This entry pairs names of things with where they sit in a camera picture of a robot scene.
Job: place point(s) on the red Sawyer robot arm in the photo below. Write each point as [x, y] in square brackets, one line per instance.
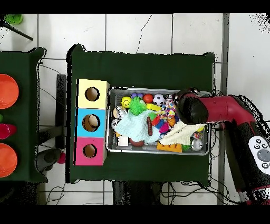
[227, 109]

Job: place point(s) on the wooden box with three holes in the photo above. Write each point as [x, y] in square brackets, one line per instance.
[101, 101]

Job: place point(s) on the metal mesh bin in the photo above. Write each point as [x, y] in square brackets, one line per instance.
[112, 145]

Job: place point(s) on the green spiky toy with eyes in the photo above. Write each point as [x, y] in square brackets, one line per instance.
[137, 105]

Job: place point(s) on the yellow smiley ball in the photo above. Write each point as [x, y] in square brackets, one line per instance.
[126, 102]

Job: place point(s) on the mint green waffle cloth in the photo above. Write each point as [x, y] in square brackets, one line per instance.
[132, 126]

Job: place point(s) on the small orange ball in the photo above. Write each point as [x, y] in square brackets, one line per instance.
[148, 98]

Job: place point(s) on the yellow cheese wedge toy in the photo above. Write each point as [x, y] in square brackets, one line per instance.
[154, 107]

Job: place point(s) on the black and white soccer ball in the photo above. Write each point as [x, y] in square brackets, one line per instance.
[158, 99]

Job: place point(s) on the rainbow spiky caterpillar toy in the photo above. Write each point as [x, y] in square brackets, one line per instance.
[161, 124]

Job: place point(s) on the dark green table cloth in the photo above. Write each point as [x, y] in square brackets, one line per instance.
[137, 69]

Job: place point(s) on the orange building block plate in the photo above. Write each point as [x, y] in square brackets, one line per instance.
[168, 147]

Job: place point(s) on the cream waffle cloth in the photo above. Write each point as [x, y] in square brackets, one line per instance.
[179, 135]

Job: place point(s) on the grey object with red ball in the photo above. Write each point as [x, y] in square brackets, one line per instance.
[49, 158]

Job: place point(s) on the green cloth of side table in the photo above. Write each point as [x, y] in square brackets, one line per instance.
[27, 105]

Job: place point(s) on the magenta plastic cup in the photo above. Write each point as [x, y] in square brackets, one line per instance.
[7, 131]

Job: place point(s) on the orange plastic bowl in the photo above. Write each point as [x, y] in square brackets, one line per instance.
[7, 160]
[7, 90]

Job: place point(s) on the black rod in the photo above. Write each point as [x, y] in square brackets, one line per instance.
[19, 32]

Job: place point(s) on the green round object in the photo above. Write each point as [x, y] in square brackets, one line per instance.
[13, 19]

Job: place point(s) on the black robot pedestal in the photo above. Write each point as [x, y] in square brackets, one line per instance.
[135, 192]

